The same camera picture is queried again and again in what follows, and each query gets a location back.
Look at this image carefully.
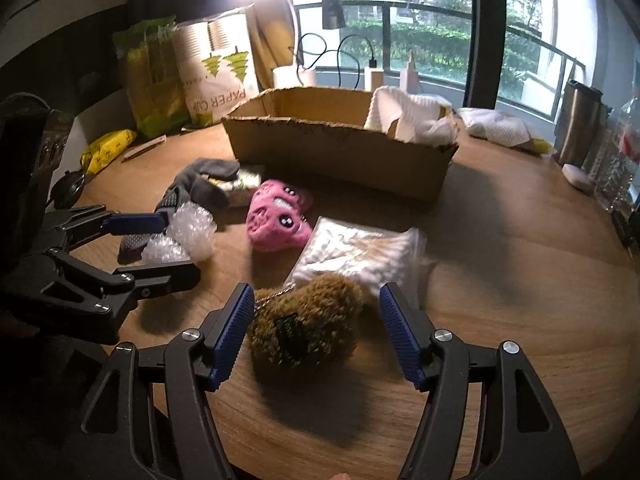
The green yellow plastic bag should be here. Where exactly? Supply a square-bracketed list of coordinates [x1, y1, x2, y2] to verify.
[112, 16, 190, 139]

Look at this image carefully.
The white towel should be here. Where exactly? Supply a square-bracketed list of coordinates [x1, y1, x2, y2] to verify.
[363, 86, 457, 147]

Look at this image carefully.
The grey glove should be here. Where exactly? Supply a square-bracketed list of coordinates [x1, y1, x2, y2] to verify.
[117, 157, 241, 265]

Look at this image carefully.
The black charging cable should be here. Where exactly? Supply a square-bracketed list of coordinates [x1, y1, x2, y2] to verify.
[288, 33, 379, 92]

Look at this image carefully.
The brown fluffy plush keychain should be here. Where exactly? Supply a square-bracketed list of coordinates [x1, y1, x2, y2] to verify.
[248, 275, 368, 385]

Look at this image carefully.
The clear bubble wrap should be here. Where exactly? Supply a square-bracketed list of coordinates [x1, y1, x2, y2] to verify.
[141, 202, 218, 264]

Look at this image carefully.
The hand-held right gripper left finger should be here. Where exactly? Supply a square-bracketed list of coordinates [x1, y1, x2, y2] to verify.
[79, 282, 258, 480]

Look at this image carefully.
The shiny foil packet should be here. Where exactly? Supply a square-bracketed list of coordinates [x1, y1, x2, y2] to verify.
[209, 170, 263, 207]

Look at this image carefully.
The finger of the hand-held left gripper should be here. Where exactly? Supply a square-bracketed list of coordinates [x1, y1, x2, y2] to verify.
[30, 250, 202, 331]
[44, 203, 172, 261]

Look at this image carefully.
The paper cup package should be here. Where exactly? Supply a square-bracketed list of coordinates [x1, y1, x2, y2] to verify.
[172, 4, 261, 128]

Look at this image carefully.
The yellow packet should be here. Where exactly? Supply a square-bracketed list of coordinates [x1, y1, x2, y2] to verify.
[80, 129, 138, 175]

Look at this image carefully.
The steel thermos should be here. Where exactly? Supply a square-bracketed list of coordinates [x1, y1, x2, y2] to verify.
[554, 80, 610, 168]

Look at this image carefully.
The desk lamp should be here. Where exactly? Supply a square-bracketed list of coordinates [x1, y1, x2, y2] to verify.
[224, 0, 326, 91]

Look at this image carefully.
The white earbuds case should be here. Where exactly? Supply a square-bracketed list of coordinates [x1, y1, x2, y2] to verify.
[561, 163, 596, 191]

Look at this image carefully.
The cardboard box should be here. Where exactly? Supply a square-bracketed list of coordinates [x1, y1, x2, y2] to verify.
[220, 86, 460, 203]

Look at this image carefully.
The white power adapter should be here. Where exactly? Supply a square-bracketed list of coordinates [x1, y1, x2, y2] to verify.
[363, 65, 385, 93]

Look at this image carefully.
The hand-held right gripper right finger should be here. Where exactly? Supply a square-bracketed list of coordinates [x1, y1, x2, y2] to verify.
[378, 282, 584, 480]

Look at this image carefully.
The wooden stick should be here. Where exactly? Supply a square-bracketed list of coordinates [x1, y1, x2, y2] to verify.
[121, 136, 167, 162]

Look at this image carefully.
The clear plastic bottle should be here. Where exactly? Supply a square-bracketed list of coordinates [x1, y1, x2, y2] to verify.
[595, 91, 640, 211]

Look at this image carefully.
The bag of cotton swabs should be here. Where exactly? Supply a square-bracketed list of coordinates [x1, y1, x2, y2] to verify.
[283, 215, 437, 307]

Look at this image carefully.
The pink plush toy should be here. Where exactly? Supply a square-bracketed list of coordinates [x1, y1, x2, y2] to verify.
[246, 179, 314, 251]

